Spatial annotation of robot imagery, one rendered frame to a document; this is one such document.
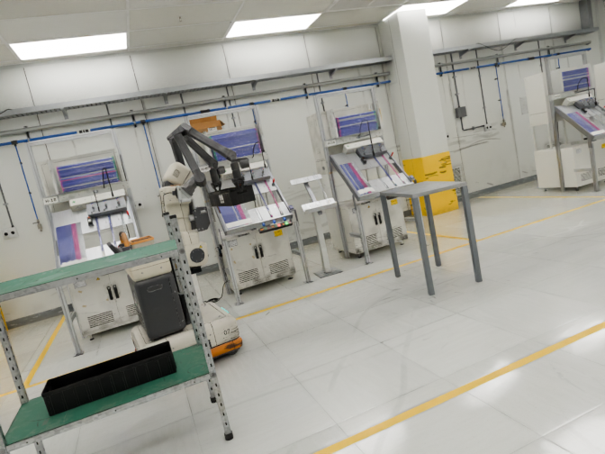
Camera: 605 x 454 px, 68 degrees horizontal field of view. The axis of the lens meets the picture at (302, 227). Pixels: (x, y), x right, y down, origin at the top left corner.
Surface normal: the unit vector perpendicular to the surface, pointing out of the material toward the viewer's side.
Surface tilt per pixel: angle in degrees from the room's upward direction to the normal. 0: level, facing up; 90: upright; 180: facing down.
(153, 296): 90
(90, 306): 90
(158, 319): 90
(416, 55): 90
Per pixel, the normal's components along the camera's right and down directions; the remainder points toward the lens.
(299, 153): 0.35, 0.06
